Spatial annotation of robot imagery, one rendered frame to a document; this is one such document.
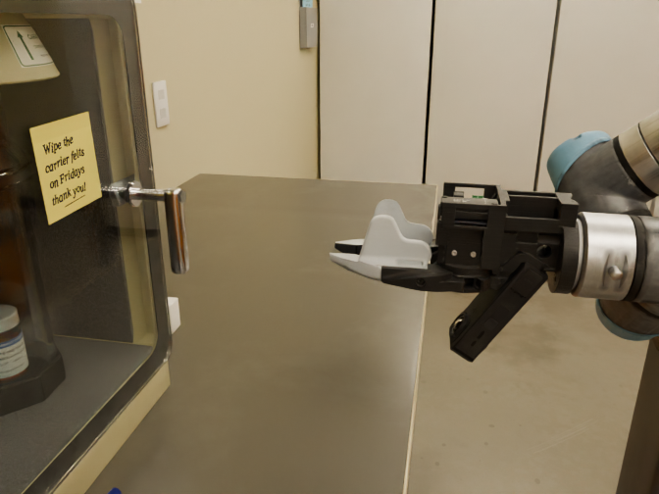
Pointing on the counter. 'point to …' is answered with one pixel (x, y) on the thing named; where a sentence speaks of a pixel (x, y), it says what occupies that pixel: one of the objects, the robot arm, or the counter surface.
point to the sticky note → (66, 165)
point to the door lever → (174, 207)
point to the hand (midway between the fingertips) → (346, 258)
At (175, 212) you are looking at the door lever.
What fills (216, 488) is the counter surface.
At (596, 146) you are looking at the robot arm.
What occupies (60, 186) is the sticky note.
